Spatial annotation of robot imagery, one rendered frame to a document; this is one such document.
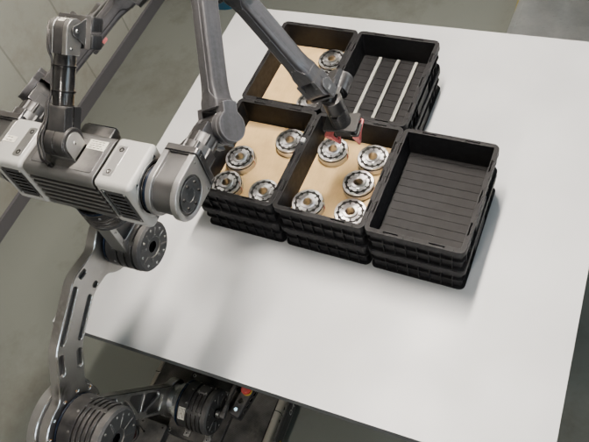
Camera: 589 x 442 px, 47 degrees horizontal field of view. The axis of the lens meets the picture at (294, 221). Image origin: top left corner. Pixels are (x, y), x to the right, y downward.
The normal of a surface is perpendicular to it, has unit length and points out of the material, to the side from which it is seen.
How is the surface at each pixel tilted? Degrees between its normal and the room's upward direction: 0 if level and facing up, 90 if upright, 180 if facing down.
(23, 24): 90
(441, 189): 0
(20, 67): 90
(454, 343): 0
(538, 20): 0
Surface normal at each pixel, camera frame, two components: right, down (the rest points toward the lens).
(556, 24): -0.19, -0.55
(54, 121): -0.39, 0.18
